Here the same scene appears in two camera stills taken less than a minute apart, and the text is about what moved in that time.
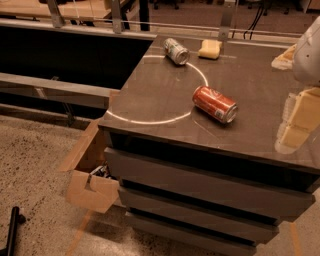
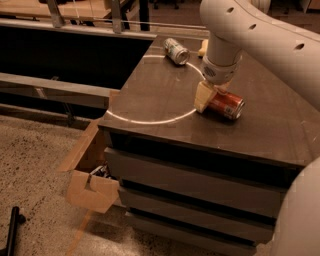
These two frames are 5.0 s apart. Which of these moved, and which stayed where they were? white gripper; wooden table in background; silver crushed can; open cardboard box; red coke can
Moved: red coke can; white gripper
Stayed: wooden table in background; silver crushed can; open cardboard box
